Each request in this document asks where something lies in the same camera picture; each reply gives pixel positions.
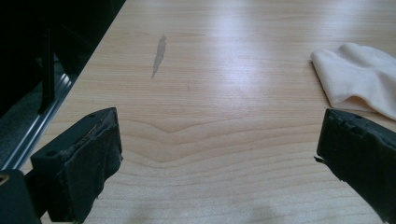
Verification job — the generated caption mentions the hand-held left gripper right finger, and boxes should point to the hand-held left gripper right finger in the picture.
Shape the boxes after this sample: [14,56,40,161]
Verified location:
[314,107,396,224]

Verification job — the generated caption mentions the cream white cloth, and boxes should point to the cream white cloth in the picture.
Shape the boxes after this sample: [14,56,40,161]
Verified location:
[310,42,396,121]

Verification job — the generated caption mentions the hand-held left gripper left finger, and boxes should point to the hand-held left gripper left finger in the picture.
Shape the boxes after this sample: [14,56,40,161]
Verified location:
[30,106,123,224]

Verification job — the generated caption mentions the black metal stand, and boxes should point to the black metal stand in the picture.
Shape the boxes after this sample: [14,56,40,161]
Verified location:
[37,27,56,115]

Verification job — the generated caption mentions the silver metal rail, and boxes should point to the silver metal rail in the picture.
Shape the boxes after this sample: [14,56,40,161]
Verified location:
[0,73,76,172]

